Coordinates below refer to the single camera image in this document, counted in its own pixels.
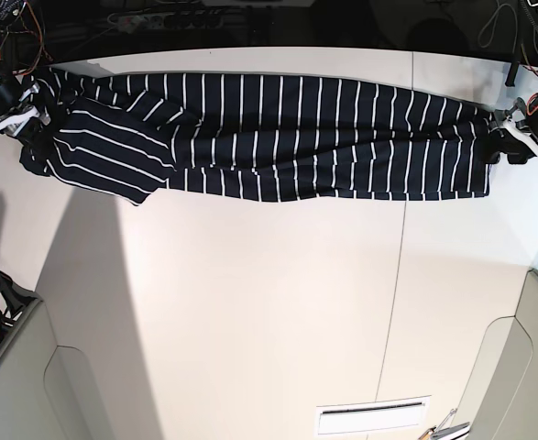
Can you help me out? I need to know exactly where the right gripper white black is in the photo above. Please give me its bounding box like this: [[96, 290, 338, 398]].
[[0, 73, 51, 149]]

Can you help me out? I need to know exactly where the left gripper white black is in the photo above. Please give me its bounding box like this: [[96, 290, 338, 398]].
[[486, 93, 538, 165]]

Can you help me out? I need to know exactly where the navy white striped T-shirt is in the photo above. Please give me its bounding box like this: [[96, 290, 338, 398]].
[[20, 68, 491, 204]]

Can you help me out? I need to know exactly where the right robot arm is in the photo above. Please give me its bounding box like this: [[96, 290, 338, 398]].
[[0, 1, 50, 144]]

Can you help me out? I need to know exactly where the white power strip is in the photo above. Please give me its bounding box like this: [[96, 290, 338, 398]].
[[106, 10, 223, 34]]

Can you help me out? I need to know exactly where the beige chair right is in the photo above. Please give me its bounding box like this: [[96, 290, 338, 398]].
[[453, 270, 538, 439]]

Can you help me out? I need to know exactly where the beige chair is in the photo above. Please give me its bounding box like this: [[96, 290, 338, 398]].
[[453, 270, 538, 439], [0, 300, 100, 439]]

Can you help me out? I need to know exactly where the beige chair left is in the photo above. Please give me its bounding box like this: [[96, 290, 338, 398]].
[[0, 300, 100, 439]]

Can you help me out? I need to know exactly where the grey tool at table edge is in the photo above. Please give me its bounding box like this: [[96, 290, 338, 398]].
[[418, 423, 471, 440]]

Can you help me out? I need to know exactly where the white coiled cable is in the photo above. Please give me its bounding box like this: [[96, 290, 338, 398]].
[[478, 2, 520, 50]]

